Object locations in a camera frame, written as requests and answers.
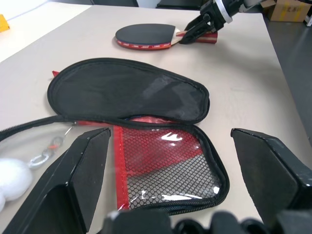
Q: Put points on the black and red paddle case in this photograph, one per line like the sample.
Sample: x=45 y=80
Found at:
x=122 y=90

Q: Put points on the brown cardboard box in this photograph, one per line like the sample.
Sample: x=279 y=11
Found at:
x=287 y=9

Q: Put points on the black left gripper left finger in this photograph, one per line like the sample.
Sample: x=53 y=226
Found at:
x=56 y=190

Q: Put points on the yellow cube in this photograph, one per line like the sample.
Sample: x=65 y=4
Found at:
x=3 y=24

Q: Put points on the black and red table tennis paddle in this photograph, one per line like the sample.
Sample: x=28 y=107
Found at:
x=143 y=34

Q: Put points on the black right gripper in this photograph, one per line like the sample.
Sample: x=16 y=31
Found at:
x=212 y=12

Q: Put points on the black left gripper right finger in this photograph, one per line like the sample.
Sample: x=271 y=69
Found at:
x=270 y=175

